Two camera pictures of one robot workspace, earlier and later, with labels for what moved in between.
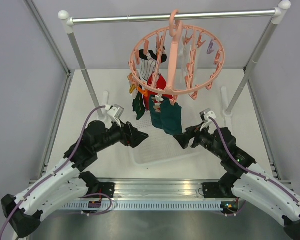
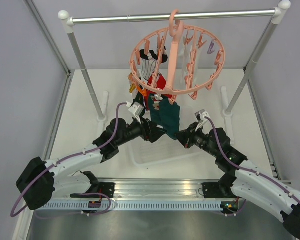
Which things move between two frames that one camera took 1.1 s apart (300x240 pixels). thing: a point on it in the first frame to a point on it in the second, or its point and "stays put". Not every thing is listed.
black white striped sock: x=148 y=63 stays put
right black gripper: x=191 y=132 stays put
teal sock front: x=171 y=115 stays put
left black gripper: x=131 y=136 to x=145 y=129
